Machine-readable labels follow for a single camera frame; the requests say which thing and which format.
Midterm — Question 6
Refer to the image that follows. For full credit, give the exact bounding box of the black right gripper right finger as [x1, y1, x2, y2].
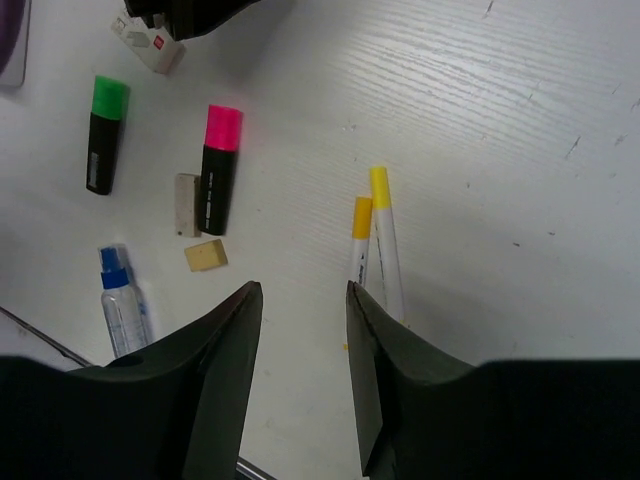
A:
[346, 283, 639, 479]

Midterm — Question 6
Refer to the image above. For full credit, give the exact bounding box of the green highlighter marker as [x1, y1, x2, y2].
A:
[85, 75, 130, 196]

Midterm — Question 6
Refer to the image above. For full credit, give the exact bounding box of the grey eraser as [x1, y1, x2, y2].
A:
[174, 173, 200, 238]

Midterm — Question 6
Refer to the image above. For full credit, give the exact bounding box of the tan eraser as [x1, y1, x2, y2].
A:
[184, 239, 228, 272]

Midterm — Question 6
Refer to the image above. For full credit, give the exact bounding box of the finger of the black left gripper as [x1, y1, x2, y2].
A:
[124, 0, 258, 40]

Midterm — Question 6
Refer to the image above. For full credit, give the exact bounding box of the white right organizer tray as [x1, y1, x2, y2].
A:
[0, 0, 31, 88]

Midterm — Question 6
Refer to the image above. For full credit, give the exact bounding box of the blue spray bottle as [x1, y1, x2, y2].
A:
[98, 244, 152, 358]

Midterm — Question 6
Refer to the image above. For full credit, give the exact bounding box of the pink highlighter marker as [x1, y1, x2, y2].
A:
[197, 105, 244, 236]

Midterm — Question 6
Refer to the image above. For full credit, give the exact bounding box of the yellow cap marker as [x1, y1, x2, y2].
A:
[369, 166, 405, 324]

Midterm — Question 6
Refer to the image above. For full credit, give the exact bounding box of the white staples box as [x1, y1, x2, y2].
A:
[111, 9, 185, 75]

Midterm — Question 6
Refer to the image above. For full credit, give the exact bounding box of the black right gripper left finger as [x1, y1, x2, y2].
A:
[1, 281, 263, 479]

